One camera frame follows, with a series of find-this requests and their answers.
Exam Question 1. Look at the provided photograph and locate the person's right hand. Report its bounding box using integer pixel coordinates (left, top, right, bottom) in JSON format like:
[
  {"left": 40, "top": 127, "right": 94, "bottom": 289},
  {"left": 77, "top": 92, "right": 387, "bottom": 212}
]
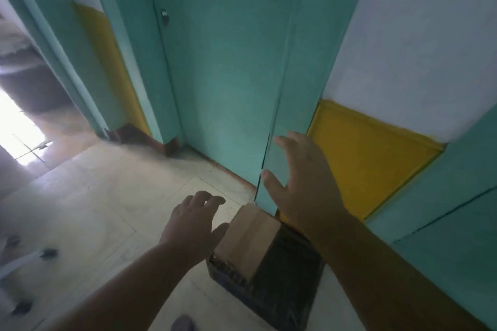
[{"left": 261, "top": 132, "right": 348, "bottom": 242}]

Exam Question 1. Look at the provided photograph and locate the person's left hand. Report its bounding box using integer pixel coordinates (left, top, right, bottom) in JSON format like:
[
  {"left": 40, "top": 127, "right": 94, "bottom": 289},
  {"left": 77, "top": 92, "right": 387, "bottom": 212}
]
[{"left": 159, "top": 190, "right": 230, "bottom": 265}]

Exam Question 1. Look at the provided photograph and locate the person's left forearm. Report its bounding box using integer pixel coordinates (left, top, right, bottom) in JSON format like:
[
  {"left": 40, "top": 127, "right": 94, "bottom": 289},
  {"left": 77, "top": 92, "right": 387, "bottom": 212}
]
[{"left": 42, "top": 243, "right": 199, "bottom": 331}]

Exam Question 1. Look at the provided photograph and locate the black flat tray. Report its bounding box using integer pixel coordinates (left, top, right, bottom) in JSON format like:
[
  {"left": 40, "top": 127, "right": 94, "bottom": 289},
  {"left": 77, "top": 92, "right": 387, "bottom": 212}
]
[{"left": 206, "top": 222, "right": 325, "bottom": 331}]

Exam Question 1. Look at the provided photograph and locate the grey slipper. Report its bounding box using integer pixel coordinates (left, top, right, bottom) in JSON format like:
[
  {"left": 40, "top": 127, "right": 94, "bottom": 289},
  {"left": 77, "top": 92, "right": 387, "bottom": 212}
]
[{"left": 170, "top": 314, "right": 197, "bottom": 331}]

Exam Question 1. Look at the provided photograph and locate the bundle of pale cloth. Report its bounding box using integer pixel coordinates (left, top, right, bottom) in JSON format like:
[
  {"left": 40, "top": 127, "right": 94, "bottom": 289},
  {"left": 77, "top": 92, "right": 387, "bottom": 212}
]
[{"left": 0, "top": 24, "right": 36, "bottom": 57}]

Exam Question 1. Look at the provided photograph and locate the teal doorway frame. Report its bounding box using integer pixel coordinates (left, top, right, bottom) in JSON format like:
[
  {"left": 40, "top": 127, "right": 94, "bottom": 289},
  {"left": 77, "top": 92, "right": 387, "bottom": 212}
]
[{"left": 0, "top": 0, "right": 114, "bottom": 141}]

